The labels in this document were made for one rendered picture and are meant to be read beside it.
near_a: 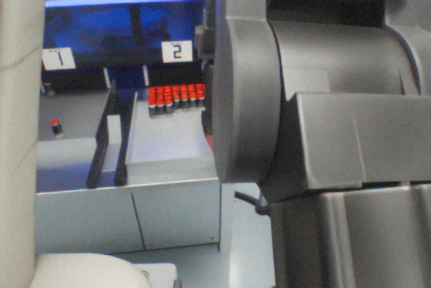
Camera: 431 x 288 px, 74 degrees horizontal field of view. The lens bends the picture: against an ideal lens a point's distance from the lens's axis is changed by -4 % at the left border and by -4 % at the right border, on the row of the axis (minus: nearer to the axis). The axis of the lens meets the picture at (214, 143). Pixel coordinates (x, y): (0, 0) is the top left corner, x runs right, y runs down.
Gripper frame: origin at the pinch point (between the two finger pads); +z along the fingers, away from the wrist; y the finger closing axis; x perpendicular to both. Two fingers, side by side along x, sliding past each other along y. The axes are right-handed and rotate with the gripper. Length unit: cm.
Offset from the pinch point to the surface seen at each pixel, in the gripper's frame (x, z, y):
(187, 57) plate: 3.8, -15.7, 34.8
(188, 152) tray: 6.5, 1.6, 7.3
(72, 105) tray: 40, -4, 35
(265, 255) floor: -30, 84, 48
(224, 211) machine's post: -9, 52, 47
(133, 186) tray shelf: 18.6, 3.8, -1.9
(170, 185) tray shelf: 11.0, 4.3, -1.9
